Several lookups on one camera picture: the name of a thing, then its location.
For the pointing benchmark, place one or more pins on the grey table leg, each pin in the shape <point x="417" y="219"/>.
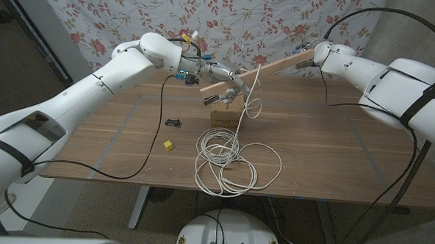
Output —
<point x="326" y="222"/>
<point x="139" y="207"/>

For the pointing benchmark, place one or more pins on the black round floor object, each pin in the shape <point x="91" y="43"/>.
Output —
<point x="163" y="195"/>

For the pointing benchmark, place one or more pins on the small black clip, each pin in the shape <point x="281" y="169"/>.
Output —
<point x="173" y="123"/>

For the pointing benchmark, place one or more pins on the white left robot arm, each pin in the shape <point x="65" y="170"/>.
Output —
<point x="93" y="94"/>

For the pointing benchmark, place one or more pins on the yellow block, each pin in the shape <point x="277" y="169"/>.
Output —
<point x="168" y="145"/>

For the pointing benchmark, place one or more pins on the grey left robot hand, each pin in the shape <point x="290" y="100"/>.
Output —
<point x="221" y="72"/>

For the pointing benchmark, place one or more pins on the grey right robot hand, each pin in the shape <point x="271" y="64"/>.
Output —
<point x="309" y="44"/>

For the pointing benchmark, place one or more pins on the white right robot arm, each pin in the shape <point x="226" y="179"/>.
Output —
<point x="406" y="90"/>

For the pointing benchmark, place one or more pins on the floral backdrop cloth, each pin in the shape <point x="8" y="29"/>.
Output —
<point x="243" y="27"/>

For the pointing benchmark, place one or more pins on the brown cardboard package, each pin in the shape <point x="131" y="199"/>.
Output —
<point x="225" y="116"/>

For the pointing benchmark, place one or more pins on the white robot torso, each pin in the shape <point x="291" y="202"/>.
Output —
<point x="231" y="233"/>

